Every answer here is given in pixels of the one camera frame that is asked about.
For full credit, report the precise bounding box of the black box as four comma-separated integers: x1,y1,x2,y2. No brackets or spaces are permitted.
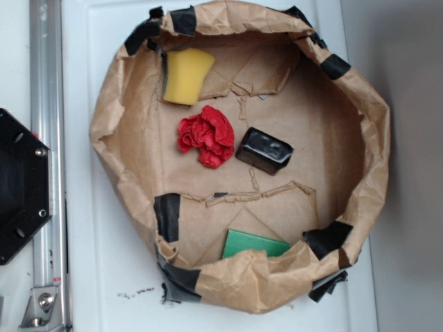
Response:
235,127,294,175

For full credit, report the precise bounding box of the crumpled red paper ball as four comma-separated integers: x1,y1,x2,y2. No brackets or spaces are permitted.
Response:
177,105,235,169

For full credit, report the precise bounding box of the green flat card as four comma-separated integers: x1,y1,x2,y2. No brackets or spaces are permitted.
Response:
222,229,291,259

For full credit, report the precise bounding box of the yellow sponge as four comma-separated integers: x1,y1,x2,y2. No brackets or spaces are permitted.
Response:
163,48,215,106

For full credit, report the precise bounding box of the brown paper bag tray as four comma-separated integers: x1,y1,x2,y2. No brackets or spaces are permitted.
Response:
90,1,390,313

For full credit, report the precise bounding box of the aluminium extrusion rail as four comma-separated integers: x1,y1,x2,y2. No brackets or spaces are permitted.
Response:
29,1,71,331

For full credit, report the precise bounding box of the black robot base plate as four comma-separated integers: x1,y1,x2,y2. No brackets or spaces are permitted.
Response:
0,109,51,266

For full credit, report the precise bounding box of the metal corner bracket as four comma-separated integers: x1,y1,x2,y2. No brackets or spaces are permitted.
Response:
18,286,64,332

